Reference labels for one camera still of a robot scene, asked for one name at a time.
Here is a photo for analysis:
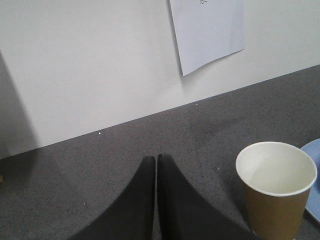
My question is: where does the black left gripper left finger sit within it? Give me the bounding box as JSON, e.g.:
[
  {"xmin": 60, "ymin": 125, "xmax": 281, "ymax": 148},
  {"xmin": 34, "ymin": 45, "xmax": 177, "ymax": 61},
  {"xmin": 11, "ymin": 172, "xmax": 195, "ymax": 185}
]
[{"xmin": 70, "ymin": 156, "xmax": 156, "ymax": 240}]

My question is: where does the light blue plate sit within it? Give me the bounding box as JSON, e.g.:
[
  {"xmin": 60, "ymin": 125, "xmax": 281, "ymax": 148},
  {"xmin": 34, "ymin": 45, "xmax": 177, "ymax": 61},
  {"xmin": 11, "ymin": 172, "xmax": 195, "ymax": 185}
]
[{"xmin": 299, "ymin": 138, "xmax": 320, "ymax": 225}]

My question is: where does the white paper sheet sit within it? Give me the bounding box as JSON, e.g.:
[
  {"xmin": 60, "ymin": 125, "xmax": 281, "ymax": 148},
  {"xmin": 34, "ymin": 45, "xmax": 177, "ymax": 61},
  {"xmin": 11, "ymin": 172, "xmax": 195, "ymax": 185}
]
[{"xmin": 169, "ymin": 0, "xmax": 245, "ymax": 76}]

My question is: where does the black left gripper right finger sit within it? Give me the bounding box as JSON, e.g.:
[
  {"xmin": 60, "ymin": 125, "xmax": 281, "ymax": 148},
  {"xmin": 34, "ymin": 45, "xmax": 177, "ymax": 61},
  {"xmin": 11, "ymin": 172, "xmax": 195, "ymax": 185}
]
[{"xmin": 157, "ymin": 154, "xmax": 257, "ymax": 240}]

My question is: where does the brown paper cup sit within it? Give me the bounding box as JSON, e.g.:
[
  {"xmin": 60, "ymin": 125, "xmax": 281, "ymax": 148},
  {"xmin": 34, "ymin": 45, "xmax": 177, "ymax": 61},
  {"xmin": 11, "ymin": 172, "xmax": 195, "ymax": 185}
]
[{"xmin": 235, "ymin": 141, "xmax": 318, "ymax": 240}]

